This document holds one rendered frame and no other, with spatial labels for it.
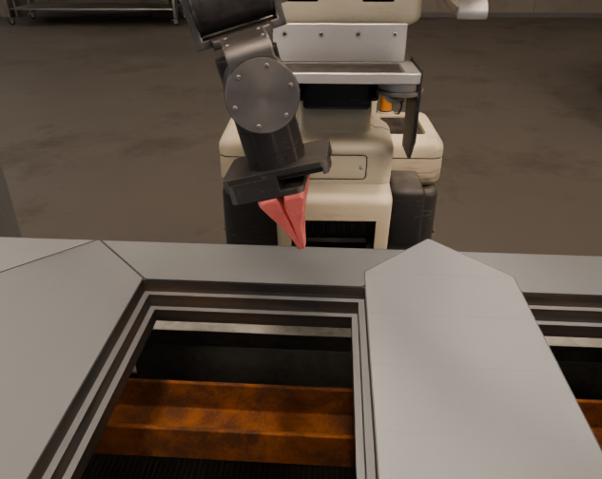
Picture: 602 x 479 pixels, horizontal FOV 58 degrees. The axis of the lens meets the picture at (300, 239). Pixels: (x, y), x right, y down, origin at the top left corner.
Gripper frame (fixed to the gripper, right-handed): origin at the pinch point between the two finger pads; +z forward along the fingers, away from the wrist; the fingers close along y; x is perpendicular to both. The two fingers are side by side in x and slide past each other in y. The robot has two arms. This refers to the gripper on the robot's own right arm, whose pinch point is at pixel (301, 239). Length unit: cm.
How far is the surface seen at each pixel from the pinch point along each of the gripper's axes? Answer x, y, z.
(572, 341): 19, 32, 36
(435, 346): -6.2, 11.6, 11.4
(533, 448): -18.1, 17.7, 13.1
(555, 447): -17.8, 19.5, 13.6
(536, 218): 202, 73, 115
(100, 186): 219, -152, 56
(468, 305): 1.0, 16.0, 12.4
